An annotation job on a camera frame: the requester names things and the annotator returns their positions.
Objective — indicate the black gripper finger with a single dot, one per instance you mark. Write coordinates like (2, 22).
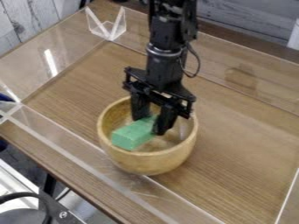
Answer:
(141, 104)
(165, 120)

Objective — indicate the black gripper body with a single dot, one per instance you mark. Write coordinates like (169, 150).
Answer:
(161, 80)

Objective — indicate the green rectangular block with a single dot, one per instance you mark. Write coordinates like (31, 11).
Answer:
(130, 136)

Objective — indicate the brown wooden bowl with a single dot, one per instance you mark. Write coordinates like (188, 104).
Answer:
(158, 156)

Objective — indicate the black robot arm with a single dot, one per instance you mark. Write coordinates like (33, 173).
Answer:
(173, 25)

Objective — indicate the clear acrylic corner bracket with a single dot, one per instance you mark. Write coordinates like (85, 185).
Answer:
(109, 30)

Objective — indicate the clear acrylic front wall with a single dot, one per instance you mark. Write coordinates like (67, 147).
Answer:
(139, 199)

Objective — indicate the black metal mount plate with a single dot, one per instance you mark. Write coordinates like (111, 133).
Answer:
(61, 214)

